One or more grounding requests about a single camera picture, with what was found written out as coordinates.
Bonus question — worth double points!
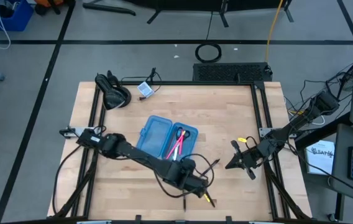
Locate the black partition screen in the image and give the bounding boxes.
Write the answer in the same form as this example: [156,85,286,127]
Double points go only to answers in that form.
[82,0,295,29]

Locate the orange and black bag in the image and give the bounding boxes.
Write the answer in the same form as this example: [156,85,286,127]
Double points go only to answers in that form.
[33,0,77,16]

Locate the blue storage bin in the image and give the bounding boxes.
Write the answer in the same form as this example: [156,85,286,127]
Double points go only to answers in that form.
[0,0,35,32]

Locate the black vented computer case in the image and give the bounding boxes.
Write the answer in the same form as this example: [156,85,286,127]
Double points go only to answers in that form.
[191,62,273,83]

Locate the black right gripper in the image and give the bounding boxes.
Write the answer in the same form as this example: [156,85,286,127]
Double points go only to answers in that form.
[224,139,271,182]

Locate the black cable bundle with stand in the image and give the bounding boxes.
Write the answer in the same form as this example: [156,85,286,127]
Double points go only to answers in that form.
[325,62,353,103]

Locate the black lamp cable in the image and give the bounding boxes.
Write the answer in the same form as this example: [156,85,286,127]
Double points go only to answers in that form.
[119,67,162,102]

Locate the yellow hanging cable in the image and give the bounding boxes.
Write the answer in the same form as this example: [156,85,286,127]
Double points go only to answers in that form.
[263,0,285,63]

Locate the black-handled scissors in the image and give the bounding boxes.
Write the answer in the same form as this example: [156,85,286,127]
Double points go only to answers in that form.
[172,126,191,161]

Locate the blue translucent plastic supply box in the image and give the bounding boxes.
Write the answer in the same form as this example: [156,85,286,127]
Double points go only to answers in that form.
[135,114,199,161]

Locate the coiled black cable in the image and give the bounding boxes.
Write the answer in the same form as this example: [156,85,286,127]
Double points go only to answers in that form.
[195,42,223,64]

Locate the small white printed box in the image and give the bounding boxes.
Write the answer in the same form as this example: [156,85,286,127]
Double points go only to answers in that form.
[137,81,155,99]

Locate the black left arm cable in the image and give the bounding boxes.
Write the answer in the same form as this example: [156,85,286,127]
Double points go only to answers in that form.
[52,144,83,215]

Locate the black desk crossbar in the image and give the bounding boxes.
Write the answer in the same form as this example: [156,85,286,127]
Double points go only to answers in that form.
[294,111,351,151]

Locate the white printed paper booklet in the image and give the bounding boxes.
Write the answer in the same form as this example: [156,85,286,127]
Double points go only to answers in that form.
[305,139,336,176]

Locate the black aluminium table frame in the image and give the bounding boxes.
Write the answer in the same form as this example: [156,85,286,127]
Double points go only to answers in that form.
[47,80,314,222]

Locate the long pink pencil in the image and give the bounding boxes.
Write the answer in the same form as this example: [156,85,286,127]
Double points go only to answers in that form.
[165,130,187,161]

